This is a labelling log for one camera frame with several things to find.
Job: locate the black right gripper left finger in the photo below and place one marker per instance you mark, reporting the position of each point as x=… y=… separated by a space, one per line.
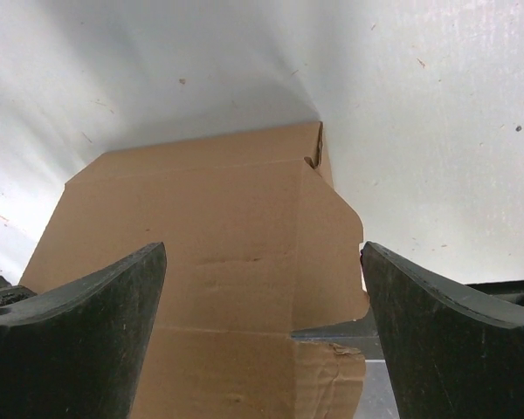
x=77 y=350

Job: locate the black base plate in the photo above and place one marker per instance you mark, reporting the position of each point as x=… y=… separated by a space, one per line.
x=11 y=294

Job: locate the brown cardboard box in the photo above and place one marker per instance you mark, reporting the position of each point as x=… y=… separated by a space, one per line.
x=259 y=245

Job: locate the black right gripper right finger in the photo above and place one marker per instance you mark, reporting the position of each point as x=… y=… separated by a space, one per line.
x=451 y=350

